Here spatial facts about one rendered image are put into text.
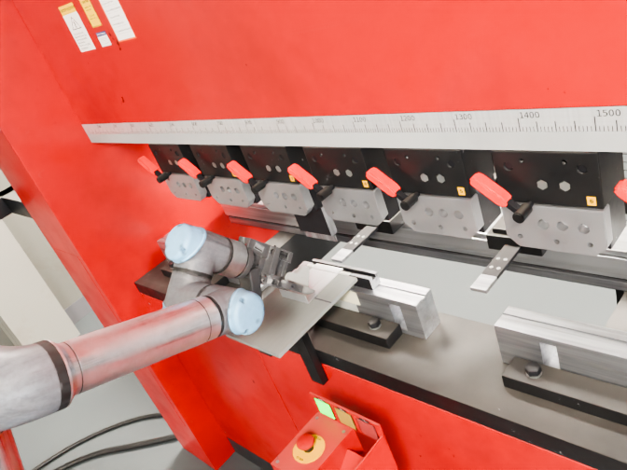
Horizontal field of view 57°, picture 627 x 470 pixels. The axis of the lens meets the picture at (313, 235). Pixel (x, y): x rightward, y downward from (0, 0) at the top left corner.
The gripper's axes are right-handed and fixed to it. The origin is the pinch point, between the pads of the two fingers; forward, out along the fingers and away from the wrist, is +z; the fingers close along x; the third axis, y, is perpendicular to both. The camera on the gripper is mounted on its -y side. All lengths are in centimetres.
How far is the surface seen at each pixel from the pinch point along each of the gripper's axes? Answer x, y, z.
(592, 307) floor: -12, 28, 156
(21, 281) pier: 255, -31, 40
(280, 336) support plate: -5.4, -10.4, -7.5
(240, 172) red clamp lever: 7.9, 21.0, -19.6
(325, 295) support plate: -6.3, 0.5, 1.7
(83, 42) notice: 56, 46, -42
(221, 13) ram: -2, 44, -42
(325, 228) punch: -4.6, 14.7, -2.3
